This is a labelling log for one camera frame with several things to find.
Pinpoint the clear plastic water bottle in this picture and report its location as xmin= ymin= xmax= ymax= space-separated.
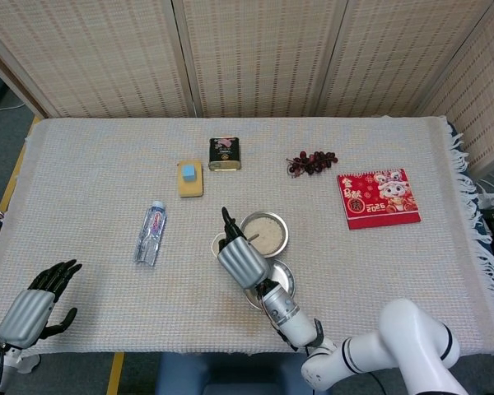
xmin=133 ymin=200 xmax=167 ymax=267

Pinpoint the steel bowl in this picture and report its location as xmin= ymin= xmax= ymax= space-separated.
xmin=239 ymin=211 xmax=290 ymax=259

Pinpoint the dark red grape bunch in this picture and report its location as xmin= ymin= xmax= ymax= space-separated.
xmin=286 ymin=151 xmax=338 ymax=179

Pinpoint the empty steel plate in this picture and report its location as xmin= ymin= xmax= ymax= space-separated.
xmin=245 ymin=258 xmax=296 ymax=310

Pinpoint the white paper cup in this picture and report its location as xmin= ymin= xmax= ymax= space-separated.
xmin=211 ymin=232 xmax=228 ymax=261

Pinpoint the red 2026 calendar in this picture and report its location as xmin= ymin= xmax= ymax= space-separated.
xmin=337 ymin=167 xmax=422 ymax=230

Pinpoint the woven bamboo folding screen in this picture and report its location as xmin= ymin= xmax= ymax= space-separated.
xmin=0 ymin=0 xmax=494 ymax=176

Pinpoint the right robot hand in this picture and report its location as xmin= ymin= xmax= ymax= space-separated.
xmin=216 ymin=207 xmax=271 ymax=291

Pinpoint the black luncheon meat can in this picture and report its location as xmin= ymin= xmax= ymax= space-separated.
xmin=207 ymin=137 xmax=244 ymax=171

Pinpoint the beige woven tablecloth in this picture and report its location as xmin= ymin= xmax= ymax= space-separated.
xmin=0 ymin=114 xmax=494 ymax=357

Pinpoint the light blue cube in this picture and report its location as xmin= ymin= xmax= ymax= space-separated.
xmin=180 ymin=162 xmax=202 ymax=184

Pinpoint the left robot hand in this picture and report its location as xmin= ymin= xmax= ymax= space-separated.
xmin=0 ymin=258 xmax=83 ymax=350

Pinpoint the yellow sponge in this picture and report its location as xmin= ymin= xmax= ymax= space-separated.
xmin=176 ymin=160 xmax=206 ymax=199

